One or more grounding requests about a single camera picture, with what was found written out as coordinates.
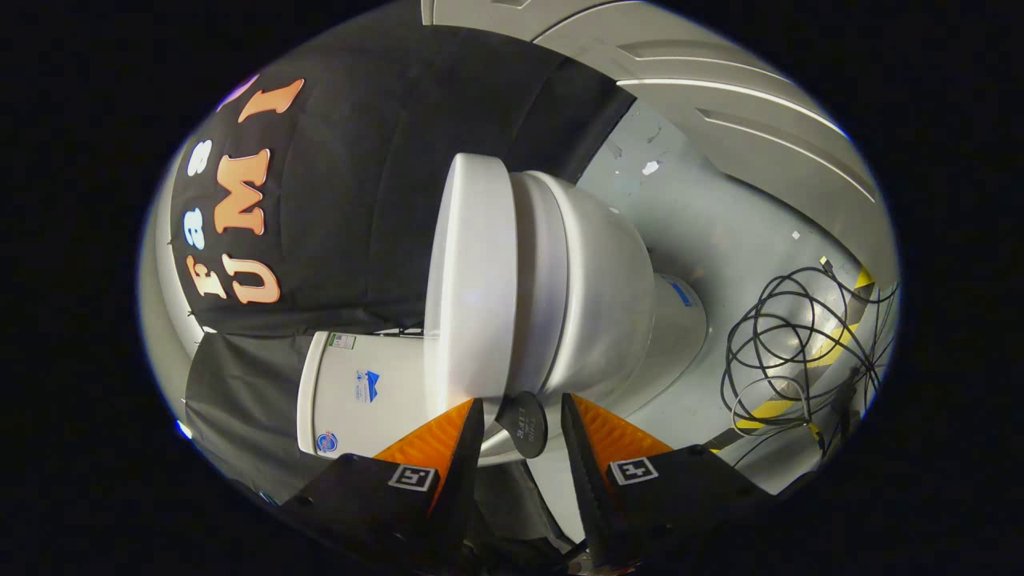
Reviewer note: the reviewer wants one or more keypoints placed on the white ceramic toilet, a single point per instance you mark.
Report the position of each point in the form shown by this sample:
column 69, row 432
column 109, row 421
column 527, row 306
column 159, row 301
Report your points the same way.
column 600, row 280

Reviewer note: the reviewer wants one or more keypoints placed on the yellow black floor tape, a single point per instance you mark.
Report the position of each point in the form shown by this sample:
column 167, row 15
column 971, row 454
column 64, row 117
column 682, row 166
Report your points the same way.
column 768, row 410

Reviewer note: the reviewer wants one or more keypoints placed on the white cabinet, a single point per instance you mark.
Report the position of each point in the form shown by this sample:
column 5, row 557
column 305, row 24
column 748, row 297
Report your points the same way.
column 720, row 96

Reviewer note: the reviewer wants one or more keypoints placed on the black backdrop cloth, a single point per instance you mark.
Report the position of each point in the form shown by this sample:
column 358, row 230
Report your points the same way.
column 360, row 160

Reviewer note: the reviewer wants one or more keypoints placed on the white toilet lid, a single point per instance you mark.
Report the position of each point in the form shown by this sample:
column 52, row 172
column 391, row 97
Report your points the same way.
column 472, row 280

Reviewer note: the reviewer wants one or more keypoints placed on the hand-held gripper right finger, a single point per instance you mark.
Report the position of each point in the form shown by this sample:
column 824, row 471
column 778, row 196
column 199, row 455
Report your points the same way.
column 582, row 480

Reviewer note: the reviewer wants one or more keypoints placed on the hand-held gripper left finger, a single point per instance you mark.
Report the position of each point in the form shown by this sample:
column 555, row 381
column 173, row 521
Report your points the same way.
column 470, row 472

